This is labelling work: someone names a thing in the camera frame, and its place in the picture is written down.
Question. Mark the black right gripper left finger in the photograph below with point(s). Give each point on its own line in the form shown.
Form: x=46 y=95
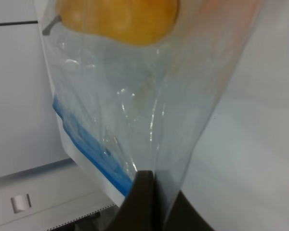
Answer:
x=135 y=214

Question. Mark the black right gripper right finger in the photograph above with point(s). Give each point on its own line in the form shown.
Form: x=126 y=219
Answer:
x=173 y=211

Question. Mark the clear zip bag blue seal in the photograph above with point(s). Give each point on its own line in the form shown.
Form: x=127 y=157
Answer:
x=128 y=108

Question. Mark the yellow pear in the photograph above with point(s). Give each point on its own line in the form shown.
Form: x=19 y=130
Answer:
x=135 y=22

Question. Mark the grey wall socket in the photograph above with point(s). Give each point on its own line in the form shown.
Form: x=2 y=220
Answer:
x=21 y=203

